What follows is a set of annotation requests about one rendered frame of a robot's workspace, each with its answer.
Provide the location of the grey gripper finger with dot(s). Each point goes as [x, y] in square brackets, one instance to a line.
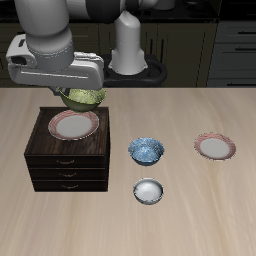
[56, 91]

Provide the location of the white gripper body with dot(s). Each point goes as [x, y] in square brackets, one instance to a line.
[60, 77]

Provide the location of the green bowl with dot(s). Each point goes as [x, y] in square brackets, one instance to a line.
[82, 100]

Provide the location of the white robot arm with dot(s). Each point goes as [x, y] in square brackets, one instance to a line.
[46, 26]

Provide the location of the white plate with pink rim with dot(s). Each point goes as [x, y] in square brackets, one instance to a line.
[215, 147]
[74, 125]

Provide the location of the dark wooden cabinet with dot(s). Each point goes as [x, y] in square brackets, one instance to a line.
[66, 156]

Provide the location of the blue patterned bowl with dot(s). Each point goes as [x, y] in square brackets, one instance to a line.
[146, 150]

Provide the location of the white bowl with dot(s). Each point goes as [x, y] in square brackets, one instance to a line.
[148, 190]

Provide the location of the dark kitchen cupboards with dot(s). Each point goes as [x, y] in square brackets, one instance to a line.
[180, 50]

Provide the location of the grey drawer unit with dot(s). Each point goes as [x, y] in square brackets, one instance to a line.
[233, 53]

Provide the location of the flat black base plate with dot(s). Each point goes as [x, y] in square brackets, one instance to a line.
[156, 75]

